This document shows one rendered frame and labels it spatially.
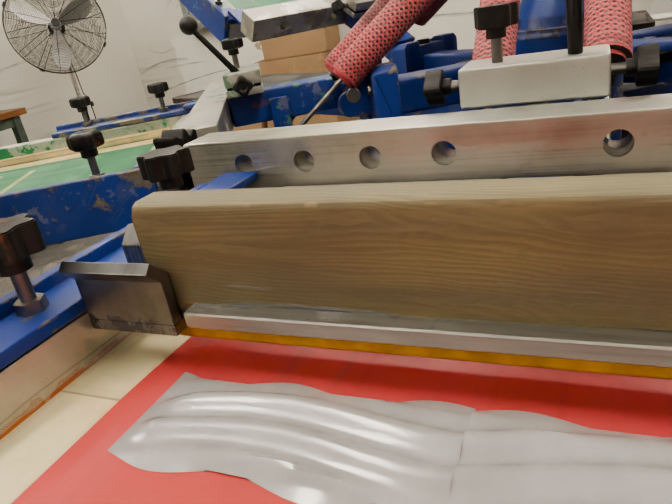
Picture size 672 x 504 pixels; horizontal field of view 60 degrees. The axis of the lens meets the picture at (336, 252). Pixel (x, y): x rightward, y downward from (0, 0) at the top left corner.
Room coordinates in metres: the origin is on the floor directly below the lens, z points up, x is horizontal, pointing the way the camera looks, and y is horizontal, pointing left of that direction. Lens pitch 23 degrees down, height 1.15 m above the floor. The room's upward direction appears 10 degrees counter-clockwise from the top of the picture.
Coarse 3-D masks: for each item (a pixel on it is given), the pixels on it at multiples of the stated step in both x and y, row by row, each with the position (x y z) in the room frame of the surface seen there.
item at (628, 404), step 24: (504, 384) 0.24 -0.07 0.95; (528, 384) 0.24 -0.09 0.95; (552, 384) 0.24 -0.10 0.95; (576, 384) 0.23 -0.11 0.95; (600, 384) 0.23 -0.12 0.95; (624, 384) 0.23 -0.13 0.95; (648, 384) 0.22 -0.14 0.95; (480, 408) 0.23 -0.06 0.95; (504, 408) 0.23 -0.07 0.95; (528, 408) 0.22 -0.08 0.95; (552, 408) 0.22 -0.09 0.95; (576, 408) 0.22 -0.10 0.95; (600, 408) 0.21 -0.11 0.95; (624, 408) 0.21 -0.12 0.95; (648, 408) 0.21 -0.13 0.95; (624, 432) 0.20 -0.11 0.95; (648, 432) 0.19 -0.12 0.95
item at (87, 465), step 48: (192, 336) 0.35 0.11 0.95; (144, 384) 0.30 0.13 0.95; (336, 384) 0.27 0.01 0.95; (384, 384) 0.26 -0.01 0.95; (432, 384) 0.25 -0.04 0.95; (480, 384) 0.25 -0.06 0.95; (96, 432) 0.26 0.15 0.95; (48, 480) 0.23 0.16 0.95; (96, 480) 0.23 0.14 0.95; (144, 480) 0.22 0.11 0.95; (192, 480) 0.21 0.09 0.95; (240, 480) 0.21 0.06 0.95
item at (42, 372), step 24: (72, 336) 0.33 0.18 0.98; (96, 336) 0.35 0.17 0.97; (120, 336) 0.37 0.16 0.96; (24, 360) 0.30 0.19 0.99; (48, 360) 0.31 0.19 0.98; (72, 360) 0.33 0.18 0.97; (96, 360) 0.34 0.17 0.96; (0, 384) 0.29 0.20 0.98; (24, 384) 0.30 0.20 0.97; (48, 384) 0.31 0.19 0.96; (0, 408) 0.28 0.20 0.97; (24, 408) 0.29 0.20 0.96; (0, 432) 0.28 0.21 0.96
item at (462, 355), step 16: (208, 336) 0.34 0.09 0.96; (224, 336) 0.33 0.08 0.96; (240, 336) 0.32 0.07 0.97; (256, 336) 0.32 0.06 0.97; (272, 336) 0.31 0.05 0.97; (288, 336) 0.31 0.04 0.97; (384, 352) 0.28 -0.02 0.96; (400, 352) 0.28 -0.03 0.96; (416, 352) 0.27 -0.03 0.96; (432, 352) 0.27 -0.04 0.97; (448, 352) 0.26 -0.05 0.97; (464, 352) 0.26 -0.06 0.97; (480, 352) 0.26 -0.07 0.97; (560, 368) 0.24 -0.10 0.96; (576, 368) 0.24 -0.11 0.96; (592, 368) 0.23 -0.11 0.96; (608, 368) 0.23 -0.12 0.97; (624, 368) 0.23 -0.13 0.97; (640, 368) 0.22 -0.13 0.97; (656, 368) 0.22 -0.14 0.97
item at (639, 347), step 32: (192, 320) 0.31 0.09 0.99; (224, 320) 0.30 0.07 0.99; (256, 320) 0.29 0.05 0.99; (288, 320) 0.28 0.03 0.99; (320, 320) 0.27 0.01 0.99; (352, 320) 0.27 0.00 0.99; (384, 320) 0.26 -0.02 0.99; (416, 320) 0.26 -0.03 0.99; (448, 320) 0.25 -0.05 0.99; (480, 320) 0.24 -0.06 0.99; (512, 352) 0.23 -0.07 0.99; (544, 352) 0.22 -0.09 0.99; (576, 352) 0.21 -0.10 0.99; (608, 352) 0.21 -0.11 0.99; (640, 352) 0.20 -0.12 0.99
